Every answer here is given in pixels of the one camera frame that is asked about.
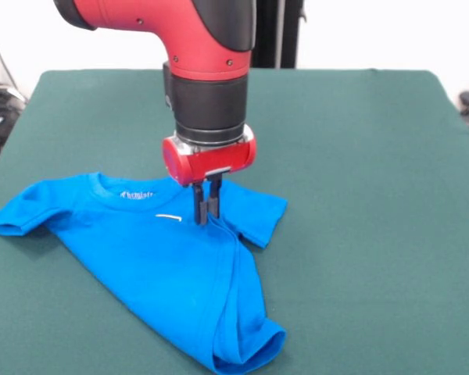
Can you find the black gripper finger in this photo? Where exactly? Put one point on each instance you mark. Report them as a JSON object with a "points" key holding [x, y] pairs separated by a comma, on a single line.
{"points": [[200, 207], [215, 197]]}

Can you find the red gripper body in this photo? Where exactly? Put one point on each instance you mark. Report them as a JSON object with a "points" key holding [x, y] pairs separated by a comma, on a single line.
{"points": [[219, 160]]}

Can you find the blue laundry item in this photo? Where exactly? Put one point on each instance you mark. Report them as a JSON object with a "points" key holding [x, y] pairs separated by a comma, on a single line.
{"points": [[160, 265]]}

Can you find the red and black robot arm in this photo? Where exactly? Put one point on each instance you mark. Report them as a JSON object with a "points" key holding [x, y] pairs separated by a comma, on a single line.
{"points": [[180, 31]]}

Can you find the dark green table cloth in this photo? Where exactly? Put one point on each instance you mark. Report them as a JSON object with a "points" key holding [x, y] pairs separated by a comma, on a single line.
{"points": [[375, 234]]}

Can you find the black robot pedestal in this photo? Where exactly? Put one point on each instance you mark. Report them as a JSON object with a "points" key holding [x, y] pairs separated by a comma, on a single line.
{"points": [[277, 35]]}

